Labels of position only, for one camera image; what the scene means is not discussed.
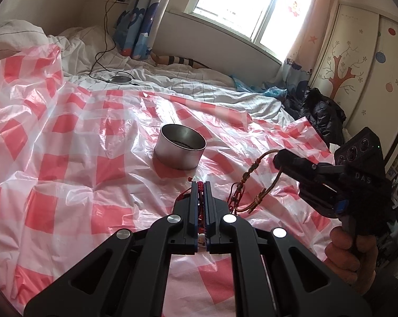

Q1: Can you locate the black charging cable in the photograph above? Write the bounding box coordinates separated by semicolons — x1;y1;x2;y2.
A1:
88;0;140;85

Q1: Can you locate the blue cartoon curtain left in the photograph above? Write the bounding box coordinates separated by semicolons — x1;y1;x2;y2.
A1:
113;0;162;59

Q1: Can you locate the wardrobe with tree decal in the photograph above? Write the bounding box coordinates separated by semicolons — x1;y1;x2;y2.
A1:
312;4;398;165

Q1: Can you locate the round grey charging device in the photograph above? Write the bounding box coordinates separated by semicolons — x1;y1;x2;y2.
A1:
109;75;132;85

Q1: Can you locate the striped pillow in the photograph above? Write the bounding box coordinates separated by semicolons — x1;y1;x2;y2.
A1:
150;52;208;69

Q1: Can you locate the round silver metal tin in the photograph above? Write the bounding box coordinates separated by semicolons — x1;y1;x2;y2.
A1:
154;124;207;170

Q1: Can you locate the pink cartoon curtain right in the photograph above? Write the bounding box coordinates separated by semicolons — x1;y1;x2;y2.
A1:
276;0;338;90

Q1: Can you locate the red beaded bracelet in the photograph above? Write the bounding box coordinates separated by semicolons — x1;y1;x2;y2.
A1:
176;177;208;248

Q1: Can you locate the blue plastic bag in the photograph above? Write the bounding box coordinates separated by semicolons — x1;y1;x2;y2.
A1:
231;76;288;101

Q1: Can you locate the right hand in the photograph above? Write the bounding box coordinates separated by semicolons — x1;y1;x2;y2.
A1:
324;226;378;296

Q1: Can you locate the black jacket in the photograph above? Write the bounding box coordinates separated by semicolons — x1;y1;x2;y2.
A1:
283;87;347;146

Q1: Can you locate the black camera box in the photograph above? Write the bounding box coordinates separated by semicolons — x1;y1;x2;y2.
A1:
334;127;384;174

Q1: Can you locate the red white checkered plastic sheet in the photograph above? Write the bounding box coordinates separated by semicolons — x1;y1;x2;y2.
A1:
0;45;335;311

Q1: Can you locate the window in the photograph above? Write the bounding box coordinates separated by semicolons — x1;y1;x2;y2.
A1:
186;0;311;62

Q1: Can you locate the white striped bed quilt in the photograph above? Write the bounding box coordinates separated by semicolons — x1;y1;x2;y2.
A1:
0;20;294;127

